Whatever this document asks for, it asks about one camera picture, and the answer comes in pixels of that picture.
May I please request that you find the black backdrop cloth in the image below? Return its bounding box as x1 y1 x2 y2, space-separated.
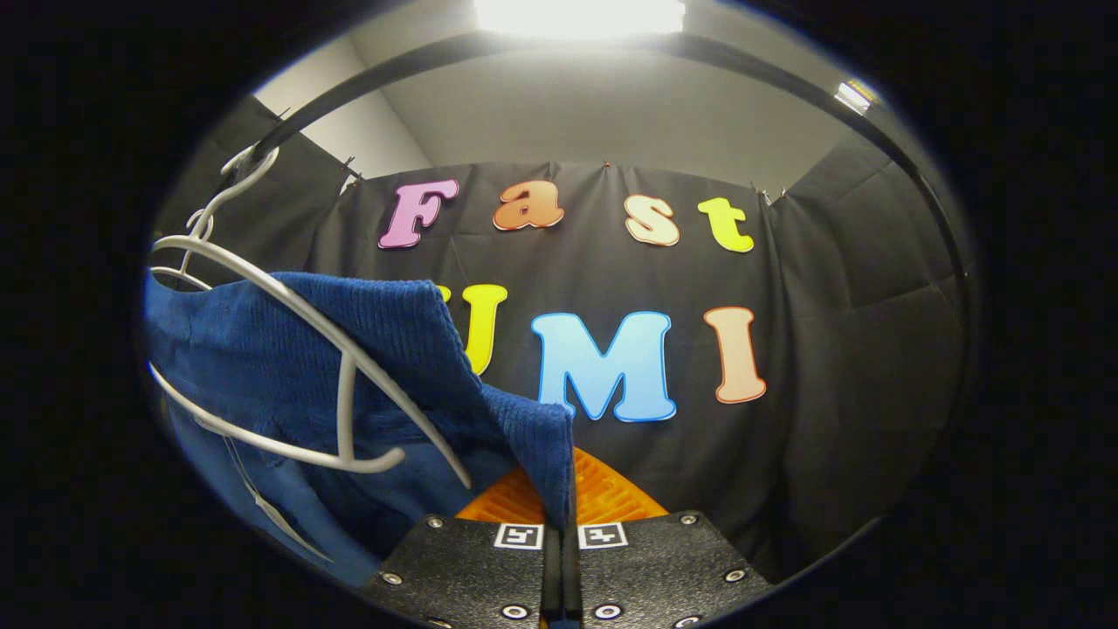
153 92 975 582

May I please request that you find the ceiling light panel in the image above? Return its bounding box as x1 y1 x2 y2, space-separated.
474 0 687 38
834 79 880 115

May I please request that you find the blue corduroy jacket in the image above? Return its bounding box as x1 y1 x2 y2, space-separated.
144 271 577 588

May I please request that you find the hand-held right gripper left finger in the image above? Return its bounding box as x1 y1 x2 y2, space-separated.
362 466 561 629

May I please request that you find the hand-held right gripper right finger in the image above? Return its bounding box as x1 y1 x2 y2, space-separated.
563 446 775 629

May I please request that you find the black metal clothes rack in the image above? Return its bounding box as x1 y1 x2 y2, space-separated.
231 31 972 307

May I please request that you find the white plastic hanger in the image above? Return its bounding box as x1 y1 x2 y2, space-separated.
147 144 477 490

